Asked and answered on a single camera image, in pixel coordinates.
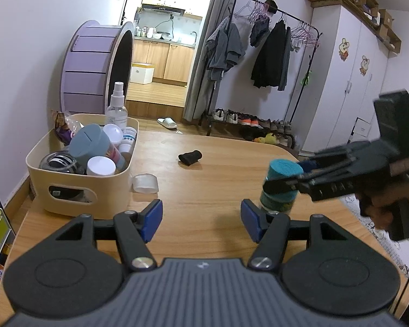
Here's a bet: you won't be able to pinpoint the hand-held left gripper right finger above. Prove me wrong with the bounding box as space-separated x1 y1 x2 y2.
240 198 357 273

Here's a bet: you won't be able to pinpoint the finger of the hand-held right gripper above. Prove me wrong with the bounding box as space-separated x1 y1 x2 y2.
262 169 359 202
298 142 359 175

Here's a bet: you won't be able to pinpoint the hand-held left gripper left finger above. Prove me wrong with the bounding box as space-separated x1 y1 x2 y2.
55 198 164 273

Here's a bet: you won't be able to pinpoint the teal jar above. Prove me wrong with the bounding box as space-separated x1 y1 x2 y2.
260 159 304 214

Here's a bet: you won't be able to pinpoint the beige plastic container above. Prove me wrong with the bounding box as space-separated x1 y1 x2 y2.
25 113 140 219

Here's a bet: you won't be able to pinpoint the person's right hand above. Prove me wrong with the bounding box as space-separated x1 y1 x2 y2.
357 158 409 229

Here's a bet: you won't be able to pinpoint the white drawer unit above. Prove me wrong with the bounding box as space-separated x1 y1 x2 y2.
351 117 370 142

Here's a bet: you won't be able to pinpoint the white wardrobe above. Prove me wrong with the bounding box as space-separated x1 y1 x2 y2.
300 5 401 154

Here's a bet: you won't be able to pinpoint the black cloth piece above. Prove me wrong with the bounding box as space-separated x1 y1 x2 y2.
178 150 203 167

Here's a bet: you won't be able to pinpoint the white lidded jar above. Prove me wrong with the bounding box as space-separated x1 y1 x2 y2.
86 156 116 177

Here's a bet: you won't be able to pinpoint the row of shoes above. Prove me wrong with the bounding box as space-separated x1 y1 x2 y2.
211 108 295 149

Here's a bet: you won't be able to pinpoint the small white bottle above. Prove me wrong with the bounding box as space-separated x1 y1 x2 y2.
121 127 137 144

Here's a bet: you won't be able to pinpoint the white domed lid bottle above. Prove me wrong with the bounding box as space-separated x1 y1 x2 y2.
102 123 122 144

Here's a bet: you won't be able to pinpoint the grey lidded canister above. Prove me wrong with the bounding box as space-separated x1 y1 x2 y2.
68 123 127 171

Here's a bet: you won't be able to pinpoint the printed blanket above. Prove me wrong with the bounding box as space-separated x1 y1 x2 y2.
341 194 409 290

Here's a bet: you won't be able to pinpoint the clear spray bottle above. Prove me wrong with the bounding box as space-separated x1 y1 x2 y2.
106 82 128 128

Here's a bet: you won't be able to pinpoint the black coat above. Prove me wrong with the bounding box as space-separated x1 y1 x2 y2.
251 19 291 92

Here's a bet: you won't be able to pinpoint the bunch of pink hangers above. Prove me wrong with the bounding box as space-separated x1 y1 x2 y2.
291 20 319 46
234 1 271 24

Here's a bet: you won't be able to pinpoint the white storage box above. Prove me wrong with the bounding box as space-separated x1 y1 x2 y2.
130 62 155 85

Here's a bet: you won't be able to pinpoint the blue-grey garment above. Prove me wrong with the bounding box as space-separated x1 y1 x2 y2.
249 19 271 48

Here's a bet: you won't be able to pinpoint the grey jacket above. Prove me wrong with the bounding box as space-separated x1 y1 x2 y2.
205 17 246 80

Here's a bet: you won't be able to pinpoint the wooden kitchen base cabinets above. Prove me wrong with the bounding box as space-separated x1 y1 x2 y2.
131 39 196 82

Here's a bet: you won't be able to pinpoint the purple cat exercise wheel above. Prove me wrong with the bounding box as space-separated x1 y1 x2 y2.
59 20 135 114

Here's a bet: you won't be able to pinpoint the range hood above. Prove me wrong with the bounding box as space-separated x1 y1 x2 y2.
141 4 185 15

